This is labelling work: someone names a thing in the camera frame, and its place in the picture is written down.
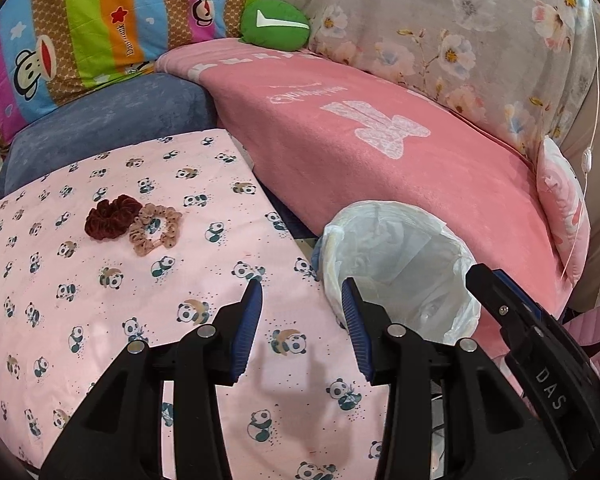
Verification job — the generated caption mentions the colourful monkey print quilt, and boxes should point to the colourful monkey print quilt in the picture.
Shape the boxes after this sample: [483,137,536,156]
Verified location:
[0,0,266,196]

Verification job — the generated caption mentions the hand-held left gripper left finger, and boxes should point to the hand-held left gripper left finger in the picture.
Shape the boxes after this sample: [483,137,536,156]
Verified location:
[40,277,264,480]

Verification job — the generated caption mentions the grey floral cloth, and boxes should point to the grey floral cloth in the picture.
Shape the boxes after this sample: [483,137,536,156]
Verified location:
[257,0,600,161]

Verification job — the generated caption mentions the green round cushion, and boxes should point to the green round cushion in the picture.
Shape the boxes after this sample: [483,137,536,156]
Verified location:
[238,0,311,53]

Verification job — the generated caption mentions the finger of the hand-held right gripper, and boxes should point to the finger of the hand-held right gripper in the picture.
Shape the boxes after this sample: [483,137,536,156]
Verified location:
[466,262,531,347]
[492,269,556,329]

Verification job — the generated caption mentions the pink blanket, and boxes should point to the pink blanket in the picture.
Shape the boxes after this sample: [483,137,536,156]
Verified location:
[155,40,571,411]

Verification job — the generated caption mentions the white cable with switch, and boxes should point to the white cable with switch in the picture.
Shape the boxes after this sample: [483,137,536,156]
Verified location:
[562,0,600,281]

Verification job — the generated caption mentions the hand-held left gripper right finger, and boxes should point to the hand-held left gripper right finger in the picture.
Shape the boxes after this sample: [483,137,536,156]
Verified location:
[341,277,576,480]

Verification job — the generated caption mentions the small pink pillow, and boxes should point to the small pink pillow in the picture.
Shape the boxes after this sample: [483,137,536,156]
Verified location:
[536,136,592,288]

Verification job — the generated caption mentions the tan dotted scrunchie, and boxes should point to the tan dotted scrunchie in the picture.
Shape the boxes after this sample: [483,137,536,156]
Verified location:
[129,202,182,258]

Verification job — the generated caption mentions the pink panda print cloth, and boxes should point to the pink panda print cloth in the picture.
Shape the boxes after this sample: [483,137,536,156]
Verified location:
[0,129,396,480]

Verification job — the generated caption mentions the blue-grey cushion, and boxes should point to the blue-grey cushion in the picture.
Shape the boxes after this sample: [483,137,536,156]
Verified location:
[0,72,218,201]

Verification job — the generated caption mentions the bin with white plastic bag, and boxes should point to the bin with white plastic bag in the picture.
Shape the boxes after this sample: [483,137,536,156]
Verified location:
[312,201,482,346]

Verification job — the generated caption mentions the dark red scrunchie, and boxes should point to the dark red scrunchie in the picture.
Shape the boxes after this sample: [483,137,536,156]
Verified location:
[84,193,143,241]

